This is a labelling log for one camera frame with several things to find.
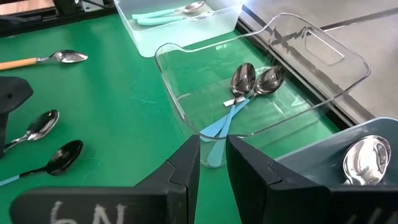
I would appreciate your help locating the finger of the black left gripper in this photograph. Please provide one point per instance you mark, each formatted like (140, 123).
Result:
(12, 93)

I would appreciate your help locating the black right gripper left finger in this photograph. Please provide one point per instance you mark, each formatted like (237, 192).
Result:
(168, 193)

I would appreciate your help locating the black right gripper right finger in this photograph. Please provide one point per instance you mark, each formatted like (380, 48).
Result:
(264, 199)

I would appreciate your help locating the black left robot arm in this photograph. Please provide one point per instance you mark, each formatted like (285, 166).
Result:
(66, 4)

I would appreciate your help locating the blue-grey plastic bin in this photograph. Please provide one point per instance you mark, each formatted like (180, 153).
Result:
(326, 155)

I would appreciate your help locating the green table mat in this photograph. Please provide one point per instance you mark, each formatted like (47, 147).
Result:
(124, 109)

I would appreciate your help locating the frosted white plastic bin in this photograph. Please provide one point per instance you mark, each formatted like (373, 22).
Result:
(186, 40)

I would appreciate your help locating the clear plastic bin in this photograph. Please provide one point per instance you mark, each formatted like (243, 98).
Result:
(351, 71)

